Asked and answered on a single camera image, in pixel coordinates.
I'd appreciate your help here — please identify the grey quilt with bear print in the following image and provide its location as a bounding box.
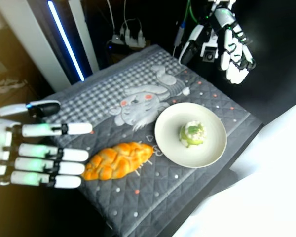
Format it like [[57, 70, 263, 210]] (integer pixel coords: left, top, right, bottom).
[[40, 44, 263, 237]]

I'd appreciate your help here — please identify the white power strip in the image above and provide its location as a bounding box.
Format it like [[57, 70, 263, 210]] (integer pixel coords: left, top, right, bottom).
[[111, 33, 147, 49]]

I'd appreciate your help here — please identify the white cable with blue plug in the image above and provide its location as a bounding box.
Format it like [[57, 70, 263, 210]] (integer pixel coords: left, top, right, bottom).
[[172, 21, 187, 65]]

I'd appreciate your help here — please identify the white pillar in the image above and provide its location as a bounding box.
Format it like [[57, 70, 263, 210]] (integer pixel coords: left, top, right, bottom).
[[0, 0, 100, 92]]

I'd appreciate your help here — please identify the round white plate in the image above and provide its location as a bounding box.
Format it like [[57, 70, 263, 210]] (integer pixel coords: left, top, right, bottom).
[[154, 102, 227, 169]]

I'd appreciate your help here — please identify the braided golden toy bread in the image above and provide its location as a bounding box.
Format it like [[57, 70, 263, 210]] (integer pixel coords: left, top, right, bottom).
[[81, 142, 154, 181]]

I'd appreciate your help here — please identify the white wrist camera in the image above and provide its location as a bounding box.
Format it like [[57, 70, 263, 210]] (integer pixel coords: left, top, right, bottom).
[[200, 42, 218, 63]]

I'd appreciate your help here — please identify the blue-white light strip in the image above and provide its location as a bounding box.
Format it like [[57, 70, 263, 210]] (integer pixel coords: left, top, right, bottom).
[[47, 0, 85, 82]]

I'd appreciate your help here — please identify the thin white cable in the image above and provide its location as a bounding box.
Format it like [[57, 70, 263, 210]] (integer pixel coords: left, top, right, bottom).
[[119, 0, 144, 38], [105, 0, 116, 38]]

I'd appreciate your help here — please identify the green and white dessert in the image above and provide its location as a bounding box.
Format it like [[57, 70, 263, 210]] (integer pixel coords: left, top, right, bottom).
[[179, 120, 208, 148]]

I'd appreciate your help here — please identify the green cable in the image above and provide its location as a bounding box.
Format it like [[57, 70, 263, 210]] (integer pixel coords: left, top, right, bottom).
[[183, 0, 200, 25]]

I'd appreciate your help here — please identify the white sheet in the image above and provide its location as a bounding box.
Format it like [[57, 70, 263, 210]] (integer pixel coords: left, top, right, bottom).
[[172, 97, 296, 237]]

